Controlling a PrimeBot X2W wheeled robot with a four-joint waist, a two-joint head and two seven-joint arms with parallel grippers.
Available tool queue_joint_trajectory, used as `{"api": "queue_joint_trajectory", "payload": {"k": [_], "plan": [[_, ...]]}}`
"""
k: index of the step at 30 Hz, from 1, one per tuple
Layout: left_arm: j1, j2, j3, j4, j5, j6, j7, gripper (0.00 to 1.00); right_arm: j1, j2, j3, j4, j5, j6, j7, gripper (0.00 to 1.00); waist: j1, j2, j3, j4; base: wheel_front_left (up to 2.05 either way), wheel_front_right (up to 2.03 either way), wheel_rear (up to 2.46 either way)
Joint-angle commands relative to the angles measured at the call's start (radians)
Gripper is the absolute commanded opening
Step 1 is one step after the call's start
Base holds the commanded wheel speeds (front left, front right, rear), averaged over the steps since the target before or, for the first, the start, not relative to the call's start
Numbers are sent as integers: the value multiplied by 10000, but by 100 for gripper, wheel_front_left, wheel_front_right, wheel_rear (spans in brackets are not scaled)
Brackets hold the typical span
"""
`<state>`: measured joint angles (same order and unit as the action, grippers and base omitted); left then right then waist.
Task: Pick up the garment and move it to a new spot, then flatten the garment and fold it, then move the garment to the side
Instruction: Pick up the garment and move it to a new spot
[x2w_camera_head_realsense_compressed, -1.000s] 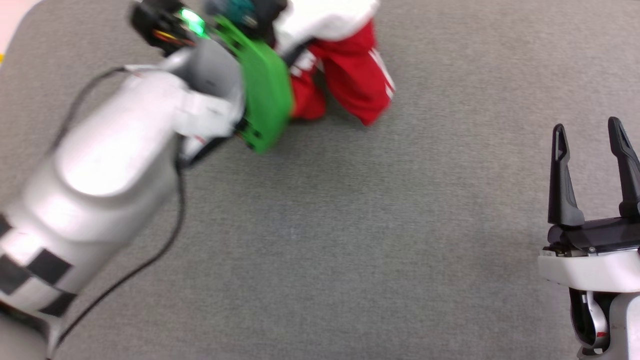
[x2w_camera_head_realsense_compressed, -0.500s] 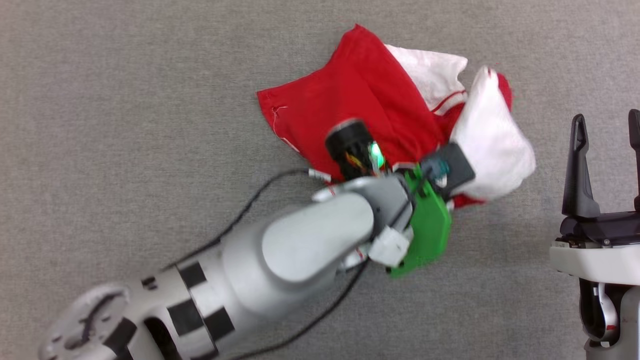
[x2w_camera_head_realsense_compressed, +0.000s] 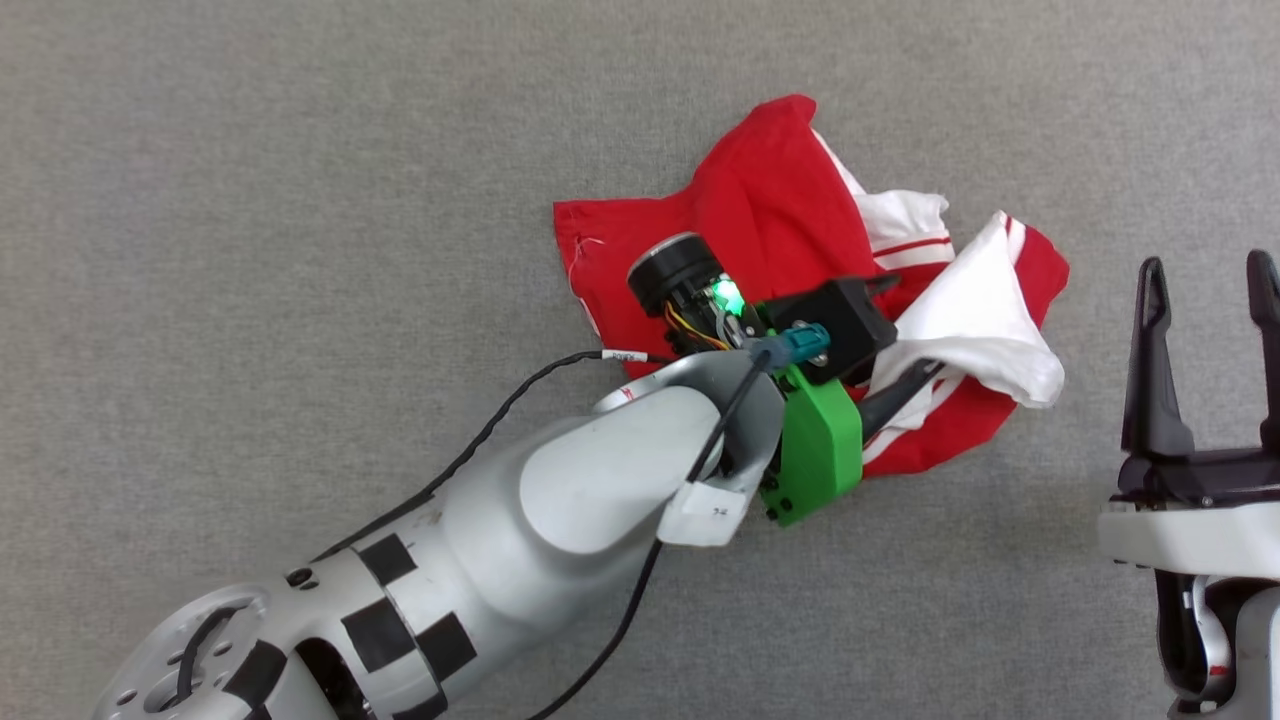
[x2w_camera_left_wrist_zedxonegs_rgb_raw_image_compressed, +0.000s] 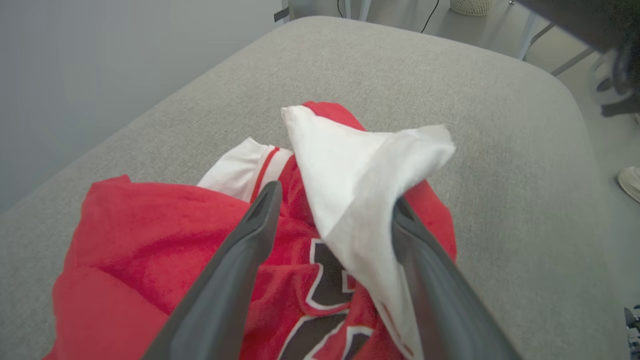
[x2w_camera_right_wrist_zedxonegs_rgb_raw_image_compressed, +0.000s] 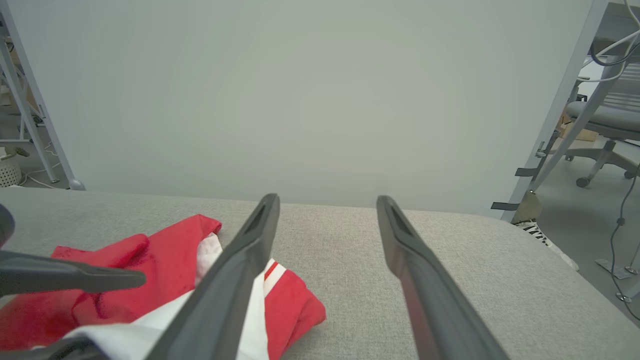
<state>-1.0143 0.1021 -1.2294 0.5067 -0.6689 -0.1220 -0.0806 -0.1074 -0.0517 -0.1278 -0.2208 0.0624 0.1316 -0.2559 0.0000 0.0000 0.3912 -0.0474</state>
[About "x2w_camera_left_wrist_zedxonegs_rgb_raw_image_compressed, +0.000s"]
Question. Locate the grey metal table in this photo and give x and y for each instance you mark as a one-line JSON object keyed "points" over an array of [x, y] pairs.
{"points": [[529, 35]]}

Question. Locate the white shoe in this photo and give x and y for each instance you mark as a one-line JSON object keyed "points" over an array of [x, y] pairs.
{"points": [[631, 182]]}

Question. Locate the red and white jersey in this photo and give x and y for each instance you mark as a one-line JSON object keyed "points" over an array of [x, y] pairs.
{"points": [[150, 240]]}

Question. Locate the black tape strip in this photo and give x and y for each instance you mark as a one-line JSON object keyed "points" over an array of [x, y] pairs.
{"points": [[281, 15]]}

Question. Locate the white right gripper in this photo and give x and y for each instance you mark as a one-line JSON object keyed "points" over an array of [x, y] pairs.
{"points": [[629, 75]]}

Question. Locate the grey metal frame post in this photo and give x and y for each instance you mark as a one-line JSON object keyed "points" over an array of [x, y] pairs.
{"points": [[286, 4]]}

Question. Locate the white woven basket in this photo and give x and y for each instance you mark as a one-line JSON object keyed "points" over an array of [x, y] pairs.
{"points": [[472, 6]]}

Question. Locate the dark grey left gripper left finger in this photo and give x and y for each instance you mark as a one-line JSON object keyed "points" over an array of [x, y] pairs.
{"points": [[220, 300]]}

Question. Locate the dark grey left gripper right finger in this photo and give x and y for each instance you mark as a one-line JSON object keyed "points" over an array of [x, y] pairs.
{"points": [[445, 300]]}

